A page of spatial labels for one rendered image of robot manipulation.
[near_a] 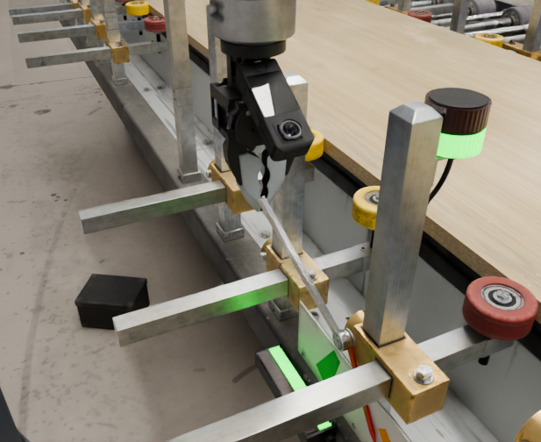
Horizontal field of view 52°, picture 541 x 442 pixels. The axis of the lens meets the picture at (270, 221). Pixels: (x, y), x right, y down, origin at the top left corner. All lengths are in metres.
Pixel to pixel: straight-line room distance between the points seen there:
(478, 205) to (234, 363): 1.12
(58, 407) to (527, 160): 1.41
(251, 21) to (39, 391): 1.49
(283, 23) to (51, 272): 1.85
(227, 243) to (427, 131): 0.65
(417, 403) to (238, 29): 0.43
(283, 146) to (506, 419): 0.54
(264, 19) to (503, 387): 0.60
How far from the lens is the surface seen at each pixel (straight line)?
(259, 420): 0.60
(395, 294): 0.62
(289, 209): 0.81
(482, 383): 0.92
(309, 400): 0.62
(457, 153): 0.55
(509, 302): 0.71
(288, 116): 0.58
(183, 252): 2.29
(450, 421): 0.94
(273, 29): 0.59
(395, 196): 0.55
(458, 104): 0.54
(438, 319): 0.94
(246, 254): 1.07
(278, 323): 0.93
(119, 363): 1.88
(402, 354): 0.66
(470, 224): 0.84
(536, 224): 0.88
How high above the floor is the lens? 1.34
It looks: 33 degrees down
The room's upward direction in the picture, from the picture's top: straight up
